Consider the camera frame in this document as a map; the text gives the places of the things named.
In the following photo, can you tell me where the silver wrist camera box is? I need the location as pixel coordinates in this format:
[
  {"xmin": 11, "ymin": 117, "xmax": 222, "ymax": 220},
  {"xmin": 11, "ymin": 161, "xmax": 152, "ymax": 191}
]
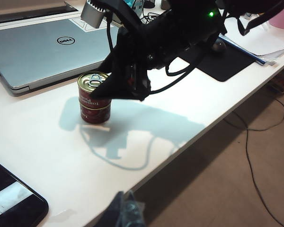
[{"xmin": 80, "ymin": 0, "xmax": 109, "ymax": 28}]

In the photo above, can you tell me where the black smartphone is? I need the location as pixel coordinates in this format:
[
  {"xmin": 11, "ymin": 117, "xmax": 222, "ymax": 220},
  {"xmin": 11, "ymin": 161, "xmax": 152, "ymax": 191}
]
[{"xmin": 0, "ymin": 157, "xmax": 50, "ymax": 227}]

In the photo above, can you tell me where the white paper stack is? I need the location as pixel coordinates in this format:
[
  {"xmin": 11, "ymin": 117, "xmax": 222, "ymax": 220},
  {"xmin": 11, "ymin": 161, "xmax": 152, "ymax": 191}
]
[{"xmin": 219, "ymin": 16, "xmax": 284, "ymax": 63}]

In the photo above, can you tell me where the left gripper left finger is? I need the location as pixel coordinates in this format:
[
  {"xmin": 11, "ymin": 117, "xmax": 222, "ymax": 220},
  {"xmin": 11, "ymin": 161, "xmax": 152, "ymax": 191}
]
[{"xmin": 94, "ymin": 191, "xmax": 125, "ymax": 227}]

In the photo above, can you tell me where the beige desk riser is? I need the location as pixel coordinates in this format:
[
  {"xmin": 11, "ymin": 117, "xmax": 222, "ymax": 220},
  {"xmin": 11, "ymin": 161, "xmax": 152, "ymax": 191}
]
[{"xmin": 0, "ymin": 0, "xmax": 79, "ymax": 26}]

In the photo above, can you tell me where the black floor cable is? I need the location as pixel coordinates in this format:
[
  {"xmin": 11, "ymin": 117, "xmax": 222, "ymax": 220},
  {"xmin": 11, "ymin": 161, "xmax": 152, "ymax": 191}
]
[{"xmin": 223, "ymin": 96, "xmax": 284, "ymax": 227}]

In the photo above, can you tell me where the white paper with print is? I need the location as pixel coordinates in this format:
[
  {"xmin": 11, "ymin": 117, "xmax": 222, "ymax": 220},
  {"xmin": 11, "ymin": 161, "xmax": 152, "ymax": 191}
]
[{"xmin": 70, "ymin": 17, "xmax": 105, "ymax": 32}]

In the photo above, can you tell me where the black arm strap cable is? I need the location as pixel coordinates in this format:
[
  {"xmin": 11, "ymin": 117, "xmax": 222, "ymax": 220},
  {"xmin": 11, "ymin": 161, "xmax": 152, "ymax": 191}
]
[{"xmin": 236, "ymin": 0, "xmax": 284, "ymax": 36}]

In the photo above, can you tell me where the blue white pen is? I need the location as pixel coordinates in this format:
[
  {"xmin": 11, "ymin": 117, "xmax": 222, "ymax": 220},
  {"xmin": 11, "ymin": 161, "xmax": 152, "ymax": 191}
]
[{"xmin": 219, "ymin": 35, "xmax": 277, "ymax": 67}]

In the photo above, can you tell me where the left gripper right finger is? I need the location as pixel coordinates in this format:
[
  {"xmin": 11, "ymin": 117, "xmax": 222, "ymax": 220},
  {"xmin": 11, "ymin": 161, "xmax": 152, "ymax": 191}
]
[{"xmin": 123, "ymin": 190, "xmax": 146, "ymax": 227}]

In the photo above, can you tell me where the black camera cable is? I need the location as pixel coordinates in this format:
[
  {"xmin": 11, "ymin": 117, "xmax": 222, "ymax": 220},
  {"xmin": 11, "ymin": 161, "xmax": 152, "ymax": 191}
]
[{"xmin": 106, "ymin": 13, "xmax": 115, "ymax": 52}]

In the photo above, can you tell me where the black desk cable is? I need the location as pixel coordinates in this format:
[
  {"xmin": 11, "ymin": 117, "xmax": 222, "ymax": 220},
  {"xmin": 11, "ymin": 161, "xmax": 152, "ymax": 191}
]
[{"xmin": 141, "ymin": 9, "xmax": 168, "ymax": 25}]

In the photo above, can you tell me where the black mouse pad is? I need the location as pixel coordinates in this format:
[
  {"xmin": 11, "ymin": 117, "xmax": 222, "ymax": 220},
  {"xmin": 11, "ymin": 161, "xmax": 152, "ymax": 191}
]
[{"xmin": 177, "ymin": 35, "xmax": 258, "ymax": 83}]

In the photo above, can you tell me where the black computer mouse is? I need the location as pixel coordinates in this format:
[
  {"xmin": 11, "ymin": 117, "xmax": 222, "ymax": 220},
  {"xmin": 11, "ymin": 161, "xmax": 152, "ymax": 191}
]
[{"xmin": 212, "ymin": 37, "xmax": 228, "ymax": 52}]

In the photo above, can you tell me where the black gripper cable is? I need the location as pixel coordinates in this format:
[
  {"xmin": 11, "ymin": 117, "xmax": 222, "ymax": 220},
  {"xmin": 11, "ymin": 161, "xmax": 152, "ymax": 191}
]
[{"xmin": 150, "ymin": 44, "xmax": 205, "ymax": 95}]

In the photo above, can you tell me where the silver Dell laptop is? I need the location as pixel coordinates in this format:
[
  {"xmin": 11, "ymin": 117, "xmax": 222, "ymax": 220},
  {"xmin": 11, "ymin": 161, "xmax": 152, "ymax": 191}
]
[{"xmin": 0, "ymin": 17, "xmax": 120, "ymax": 97}]

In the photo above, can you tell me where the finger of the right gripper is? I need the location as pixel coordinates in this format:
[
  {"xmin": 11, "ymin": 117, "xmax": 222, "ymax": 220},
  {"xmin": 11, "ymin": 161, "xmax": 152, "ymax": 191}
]
[
  {"xmin": 89, "ymin": 44, "xmax": 133, "ymax": 99},
  {"xmin": 132, "ymin": 67, "xmax": 152, "ymax": 102}
]

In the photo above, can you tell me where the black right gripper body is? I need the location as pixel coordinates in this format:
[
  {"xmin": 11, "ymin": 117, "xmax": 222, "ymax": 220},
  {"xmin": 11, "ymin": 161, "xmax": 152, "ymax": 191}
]
[{"xmin": 96, "ymin": 0, "xmax": 228, "ymax": 71}]

